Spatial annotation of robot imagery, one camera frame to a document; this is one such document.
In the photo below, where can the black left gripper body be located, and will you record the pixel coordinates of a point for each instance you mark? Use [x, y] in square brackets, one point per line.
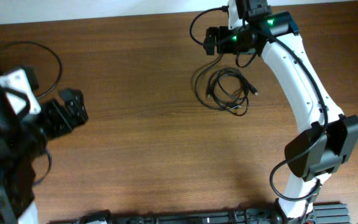
[53, 119]

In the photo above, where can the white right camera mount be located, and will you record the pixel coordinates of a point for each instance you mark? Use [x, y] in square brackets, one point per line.
[235, 13]

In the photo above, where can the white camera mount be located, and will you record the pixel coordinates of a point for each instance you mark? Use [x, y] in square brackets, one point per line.
[235, 13]
[16, 80]

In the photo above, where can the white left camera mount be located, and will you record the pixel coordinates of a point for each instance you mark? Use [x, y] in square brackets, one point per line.
[16, 80]

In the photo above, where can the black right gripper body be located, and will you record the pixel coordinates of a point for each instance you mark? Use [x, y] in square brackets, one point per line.
[229, 42]

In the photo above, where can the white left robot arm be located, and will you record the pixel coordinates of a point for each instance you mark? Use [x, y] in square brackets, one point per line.
[24, 137]

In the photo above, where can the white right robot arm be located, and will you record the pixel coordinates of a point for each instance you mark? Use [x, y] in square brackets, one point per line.
[326, 136]

